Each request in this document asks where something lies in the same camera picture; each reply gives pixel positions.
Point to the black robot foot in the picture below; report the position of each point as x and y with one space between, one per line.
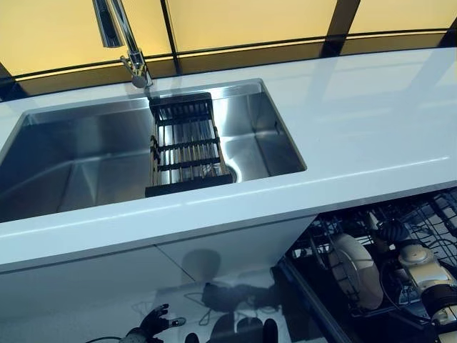
269 330
192 338

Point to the black robot right foot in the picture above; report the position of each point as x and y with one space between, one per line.
269 330

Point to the built-in dishwasher housing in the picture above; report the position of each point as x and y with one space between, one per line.
307 243

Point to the beige ceramic plate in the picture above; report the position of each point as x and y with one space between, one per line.
367 286

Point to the black robot left foot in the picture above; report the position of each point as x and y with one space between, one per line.
192 338

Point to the chrome kitchen faucet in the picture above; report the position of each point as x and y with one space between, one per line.
121 32

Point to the yellow window with dark frame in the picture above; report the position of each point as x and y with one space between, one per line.
232 25

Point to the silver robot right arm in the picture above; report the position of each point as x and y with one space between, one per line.
428 271

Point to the stainless steel sink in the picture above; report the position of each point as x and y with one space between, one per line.
89 153

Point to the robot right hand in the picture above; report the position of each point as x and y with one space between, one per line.
392 232

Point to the black dish rack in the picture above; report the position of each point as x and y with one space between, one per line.
185 150

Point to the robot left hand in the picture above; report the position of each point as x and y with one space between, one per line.
155 323

